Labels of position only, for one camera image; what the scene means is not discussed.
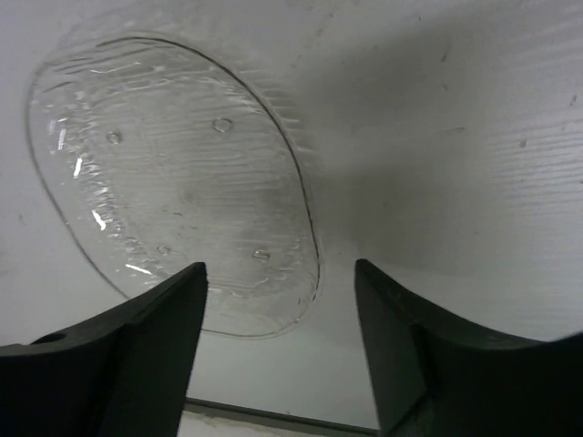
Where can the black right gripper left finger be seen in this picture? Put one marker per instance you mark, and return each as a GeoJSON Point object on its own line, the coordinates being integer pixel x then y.
{"type": "Point", "coordinates": [124, 372]}

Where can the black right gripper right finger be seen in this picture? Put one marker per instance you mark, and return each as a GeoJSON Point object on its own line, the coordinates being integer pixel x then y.
{"type": "Point", "coordinates": [434, 373]}

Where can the clear glass plate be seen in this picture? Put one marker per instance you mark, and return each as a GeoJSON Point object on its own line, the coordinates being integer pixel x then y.
{"type": "Point", "coordinates": [157, 156]}

